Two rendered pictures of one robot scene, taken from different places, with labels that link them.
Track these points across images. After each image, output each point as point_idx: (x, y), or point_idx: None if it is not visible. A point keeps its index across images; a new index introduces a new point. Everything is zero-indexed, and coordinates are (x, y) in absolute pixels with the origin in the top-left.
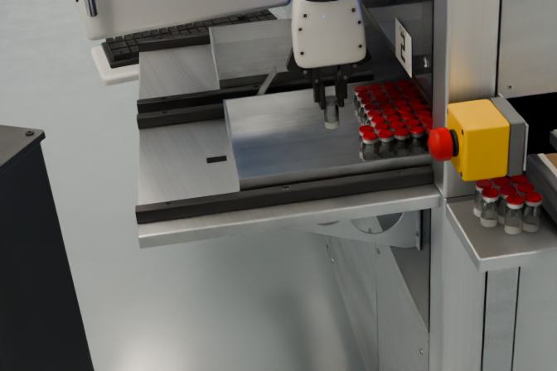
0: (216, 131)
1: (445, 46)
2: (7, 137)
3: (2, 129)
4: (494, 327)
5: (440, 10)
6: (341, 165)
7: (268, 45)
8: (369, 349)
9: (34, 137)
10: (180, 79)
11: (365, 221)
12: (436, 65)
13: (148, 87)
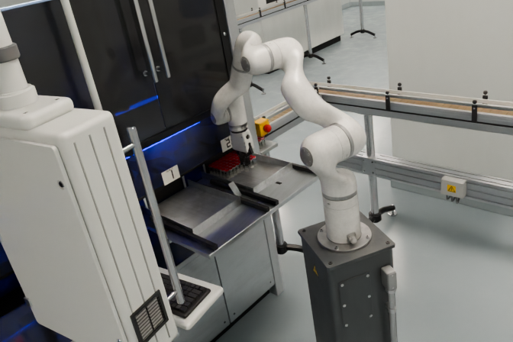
0: (263, 191)
1: (253, 114)
2: (312, 233)
3: (309, 239)
4: None
5: (248, 108)
6: (269, 156)
7: (185, 222)
8: (214, 318)
9: (304, 228)
10: (234, 221)
11: (201, 262)
12: (249, 124)
13: (248, 223)
